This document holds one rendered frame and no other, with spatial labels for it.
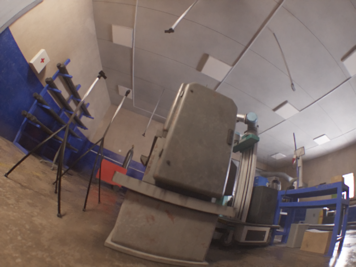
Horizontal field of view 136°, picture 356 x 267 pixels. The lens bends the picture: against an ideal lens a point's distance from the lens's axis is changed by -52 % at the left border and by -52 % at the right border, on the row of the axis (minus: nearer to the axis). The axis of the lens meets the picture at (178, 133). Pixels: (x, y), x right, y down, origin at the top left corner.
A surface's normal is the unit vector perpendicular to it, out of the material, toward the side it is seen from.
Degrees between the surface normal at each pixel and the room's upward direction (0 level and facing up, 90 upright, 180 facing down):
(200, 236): 90
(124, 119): 90
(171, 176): 90
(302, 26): 180
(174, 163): 90
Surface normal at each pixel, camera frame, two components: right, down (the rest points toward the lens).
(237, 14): -0.29, 0.87
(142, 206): 0.24, -0.34
